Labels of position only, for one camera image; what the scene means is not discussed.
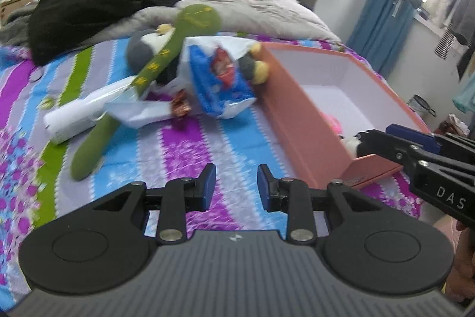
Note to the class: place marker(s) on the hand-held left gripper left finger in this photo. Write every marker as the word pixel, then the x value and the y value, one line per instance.
pixel 209 187

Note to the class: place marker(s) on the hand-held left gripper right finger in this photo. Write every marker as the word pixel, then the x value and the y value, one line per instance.
pixel 264 187

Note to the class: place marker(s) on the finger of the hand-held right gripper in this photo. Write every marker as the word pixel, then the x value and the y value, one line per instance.
pixel 412 137
pixel 389 148

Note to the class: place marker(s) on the black and white plush toy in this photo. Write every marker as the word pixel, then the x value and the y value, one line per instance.
pixel 349 146

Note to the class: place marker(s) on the pink ribbon toy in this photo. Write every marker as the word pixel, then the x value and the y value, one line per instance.
pixel 330 124

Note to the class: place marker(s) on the pink cardboard box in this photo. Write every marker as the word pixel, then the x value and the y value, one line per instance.
pixel 297 124

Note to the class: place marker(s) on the shiny red foil packet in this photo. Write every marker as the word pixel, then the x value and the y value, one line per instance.
pixel 180 105

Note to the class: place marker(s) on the blue plastic bag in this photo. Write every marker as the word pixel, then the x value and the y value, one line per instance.
pixel 215 98

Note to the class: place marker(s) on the red snack packet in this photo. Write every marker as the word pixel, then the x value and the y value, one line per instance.
pixel 222 66

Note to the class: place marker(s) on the person's right hand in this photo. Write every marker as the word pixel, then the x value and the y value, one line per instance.
pixel 465 257

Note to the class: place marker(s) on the striped floral bed sheet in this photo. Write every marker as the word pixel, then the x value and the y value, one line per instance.
pixel 230 146

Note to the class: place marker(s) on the teal garment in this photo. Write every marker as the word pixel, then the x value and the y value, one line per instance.
pixel 465 94

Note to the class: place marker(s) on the striped black white garment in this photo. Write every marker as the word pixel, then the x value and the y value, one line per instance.
pixel 445 44

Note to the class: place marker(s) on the clear plastic bag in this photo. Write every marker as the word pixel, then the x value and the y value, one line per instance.
pixel 137 114

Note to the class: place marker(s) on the blue curtain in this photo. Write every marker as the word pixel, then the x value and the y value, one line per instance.
pixel 378 5

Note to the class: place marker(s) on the grey penguin plush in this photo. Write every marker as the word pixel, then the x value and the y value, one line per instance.
pixel 139 49

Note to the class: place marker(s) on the white tube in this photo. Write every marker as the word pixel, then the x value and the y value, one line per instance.
pixel 70 120

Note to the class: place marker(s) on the green spoon-shaped plush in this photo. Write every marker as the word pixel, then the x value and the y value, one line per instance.
pixel 196 18

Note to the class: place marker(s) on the grey duvet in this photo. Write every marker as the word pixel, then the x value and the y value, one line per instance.
pixel 259 8

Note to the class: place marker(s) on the black clothing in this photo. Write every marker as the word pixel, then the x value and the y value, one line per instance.
pixel 92 5

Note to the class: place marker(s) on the dark grey blanket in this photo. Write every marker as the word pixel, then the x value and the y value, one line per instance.
pixel 15 29

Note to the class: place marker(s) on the brown cardboard box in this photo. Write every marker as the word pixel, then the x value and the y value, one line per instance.
pixel 15 7

